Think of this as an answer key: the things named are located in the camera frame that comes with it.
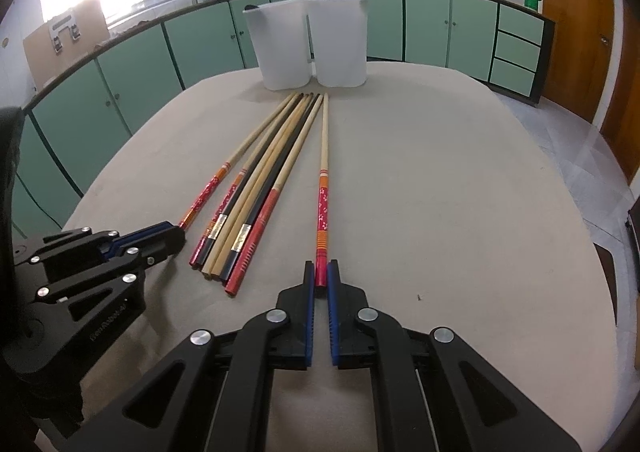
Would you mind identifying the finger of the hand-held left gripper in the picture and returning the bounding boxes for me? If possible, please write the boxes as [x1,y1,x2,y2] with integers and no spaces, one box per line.
[14,221,180,283]
[30,228,187,333]

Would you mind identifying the black chopstick with silver band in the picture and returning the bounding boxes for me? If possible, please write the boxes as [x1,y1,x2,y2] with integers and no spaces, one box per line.
[220,93,319,284]

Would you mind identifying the red black chopsticks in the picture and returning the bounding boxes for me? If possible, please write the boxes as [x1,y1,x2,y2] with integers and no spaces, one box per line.
[196,93,308,271]

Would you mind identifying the dark chair back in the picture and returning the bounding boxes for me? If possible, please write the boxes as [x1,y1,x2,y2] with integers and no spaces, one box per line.
[592,241,621,328]

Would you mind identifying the plain wooden chopstick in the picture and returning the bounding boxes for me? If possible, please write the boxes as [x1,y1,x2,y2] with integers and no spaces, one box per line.
[211,93,315,280]
[203,93,311,277]

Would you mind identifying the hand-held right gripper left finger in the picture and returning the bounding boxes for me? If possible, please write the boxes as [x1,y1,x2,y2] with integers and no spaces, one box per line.
[59,259,317,452]

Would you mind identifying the white translucent plastic container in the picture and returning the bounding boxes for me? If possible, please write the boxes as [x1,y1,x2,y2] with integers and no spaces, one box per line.
[304,0,370,88]
[243,1,312,92]

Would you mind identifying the cardboard box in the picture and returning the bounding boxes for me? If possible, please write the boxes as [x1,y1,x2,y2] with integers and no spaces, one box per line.
[22,0,111,90]

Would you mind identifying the wooden door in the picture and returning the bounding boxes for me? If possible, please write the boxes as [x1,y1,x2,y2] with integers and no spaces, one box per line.
[599,0,640,183]
[537,0,617,125]

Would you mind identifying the green kitchen counter cabinet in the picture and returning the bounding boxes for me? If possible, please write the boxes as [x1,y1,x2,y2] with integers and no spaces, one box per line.
[0,0,557,243]

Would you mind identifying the red floral wooden chopstick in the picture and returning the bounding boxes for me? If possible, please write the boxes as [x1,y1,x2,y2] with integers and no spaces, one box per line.
[189,93,304,268]
[177,93,298,233]
[314,92,331,288]

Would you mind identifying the red ribbed wooden chopstick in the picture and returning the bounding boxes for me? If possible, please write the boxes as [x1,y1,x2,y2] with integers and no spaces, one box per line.
[225,93,323,295]

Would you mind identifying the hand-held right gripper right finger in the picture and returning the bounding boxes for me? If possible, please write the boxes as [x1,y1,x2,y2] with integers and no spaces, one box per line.
[327,259,584,452]

